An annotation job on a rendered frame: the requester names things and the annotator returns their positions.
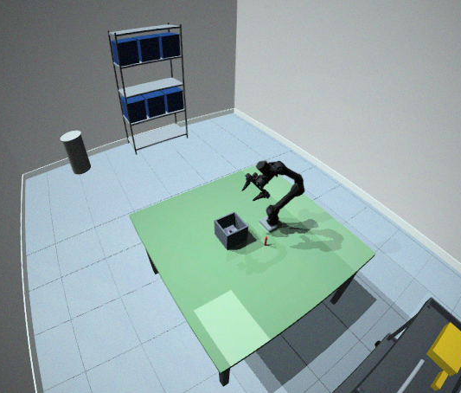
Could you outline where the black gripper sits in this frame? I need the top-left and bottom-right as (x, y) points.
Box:
(242, 173), (271, 201)

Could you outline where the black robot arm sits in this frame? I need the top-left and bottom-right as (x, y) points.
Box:
(256, 160), (305, 227)

